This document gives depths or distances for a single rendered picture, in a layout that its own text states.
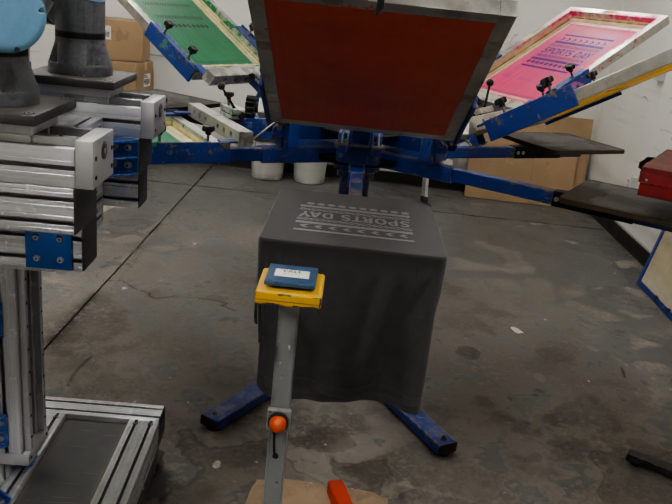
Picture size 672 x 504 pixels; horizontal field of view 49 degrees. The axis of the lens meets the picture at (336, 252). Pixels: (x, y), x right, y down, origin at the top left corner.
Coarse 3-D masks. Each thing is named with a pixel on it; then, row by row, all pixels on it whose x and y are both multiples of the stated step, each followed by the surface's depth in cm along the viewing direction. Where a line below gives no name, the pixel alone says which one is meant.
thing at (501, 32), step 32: (256, 0) 163; (288, 0) 161; (320, 0) 160; (352, 0) 159; (416, 0) 158; (448, 0) 158; (480, 0) 159; (512, 0) 159; (256, 32) 178; (480, 64) 181; (352, 128) 234; (448, 128) 225
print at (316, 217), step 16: (304, 208) 201; (320, 208) 202; (336, 208) 204; (352, 208) 205; (368, 208) 207; (304, 224) 187; (320, 224) 188; (336, 224) 190; (352, 224) 191; (368, 224) 193; (384, 224) 194; (400, 224) 195; (400, 240) 182
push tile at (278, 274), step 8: (272, 264) 152; (280, 264) 153; (272, 272) 148; (280, 272) 148; (288, 272) 149; (296, 272) 149; (304, 272) 150; (312, 272) 150; (264, 280) 144; (272, 280) 144; (280, 280) 144; (288, 280) 145; (296, 280) 145; (304, 280) 146; (312, 280) 146; (304, 288) 144; (312, 288) 144
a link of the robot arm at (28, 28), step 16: (0, 0) 113; (16, 0) 114; (32, 0) 115; (48, 0) 119; (0, 16) 114; (16, 16) 115; (32, 16) 116; (0, 32) 115; (16, 32) 116; (32, 32) 117; (0, 48) 116; (16, 48) 118
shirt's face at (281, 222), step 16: (288, 192) 215; (304, 192) 216; (320, 192) 218; (288, 208) 199; (384, 208) 209; (400, 208) 210; (416, 208) 212; (272, 224) 184; (288, 224) 186; (416, 224) 197; (432, 224) 198; (304, 240) 175; (320, 240) 176; (336, 240) 177; (352, 240) 179; (368, 240) 180; (384, 240) 181; (416, 240) 184; (432, 240) 185
